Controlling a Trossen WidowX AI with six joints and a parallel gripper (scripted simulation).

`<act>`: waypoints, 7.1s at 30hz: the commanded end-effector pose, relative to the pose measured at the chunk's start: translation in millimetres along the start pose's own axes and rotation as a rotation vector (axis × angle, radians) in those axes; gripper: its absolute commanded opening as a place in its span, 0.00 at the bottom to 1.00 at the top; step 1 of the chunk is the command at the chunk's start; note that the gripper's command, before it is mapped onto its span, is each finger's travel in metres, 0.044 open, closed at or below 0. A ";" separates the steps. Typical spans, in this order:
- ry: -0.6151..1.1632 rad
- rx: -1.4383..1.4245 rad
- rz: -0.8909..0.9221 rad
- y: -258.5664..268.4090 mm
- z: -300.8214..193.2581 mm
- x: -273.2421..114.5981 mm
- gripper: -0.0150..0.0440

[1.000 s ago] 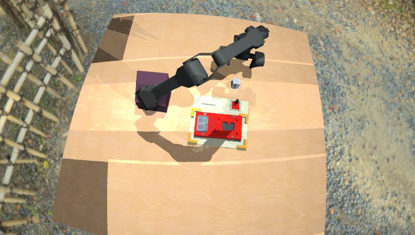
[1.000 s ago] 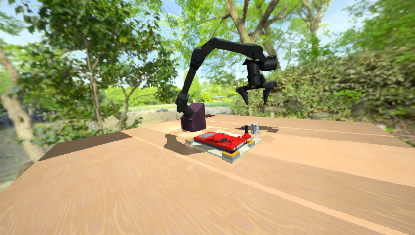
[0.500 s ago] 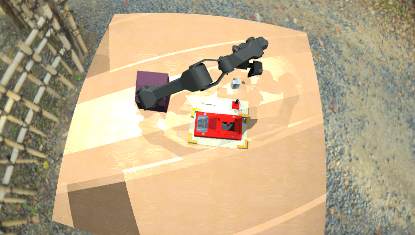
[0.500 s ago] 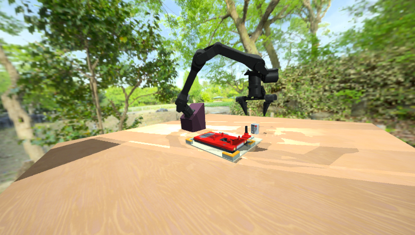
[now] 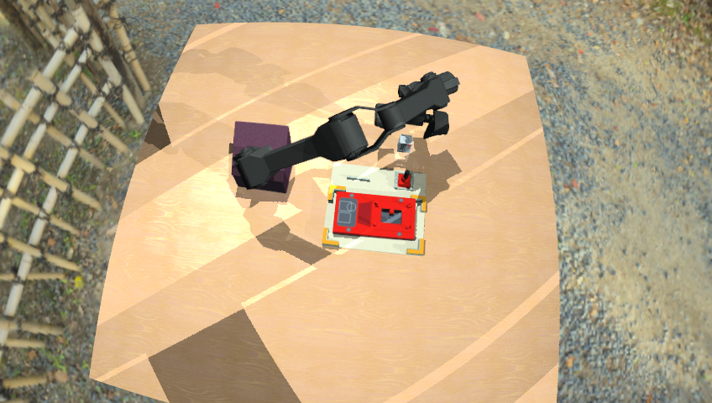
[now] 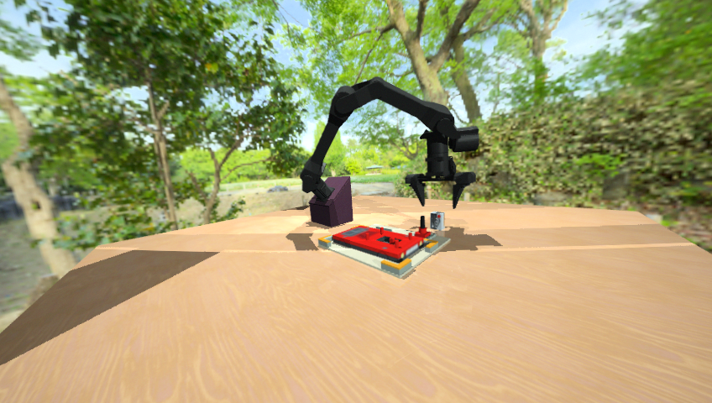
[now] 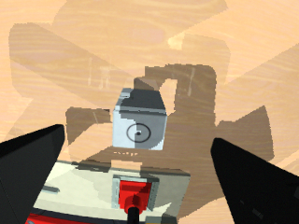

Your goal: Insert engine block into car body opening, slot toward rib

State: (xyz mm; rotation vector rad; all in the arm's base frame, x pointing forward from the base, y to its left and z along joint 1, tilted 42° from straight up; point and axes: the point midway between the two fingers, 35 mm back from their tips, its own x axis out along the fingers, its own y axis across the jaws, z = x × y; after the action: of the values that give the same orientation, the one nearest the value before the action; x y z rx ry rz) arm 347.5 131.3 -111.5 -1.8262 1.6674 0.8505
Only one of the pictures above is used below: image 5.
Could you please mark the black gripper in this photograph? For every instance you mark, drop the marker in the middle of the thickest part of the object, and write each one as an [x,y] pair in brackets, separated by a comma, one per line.
[438,123]

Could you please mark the cream flat base plate with orange corner brackets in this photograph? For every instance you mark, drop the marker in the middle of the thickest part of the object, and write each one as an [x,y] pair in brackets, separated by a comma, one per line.
[375,181]

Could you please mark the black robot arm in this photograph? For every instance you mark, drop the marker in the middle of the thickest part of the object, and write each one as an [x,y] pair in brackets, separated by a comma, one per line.
[342,138]

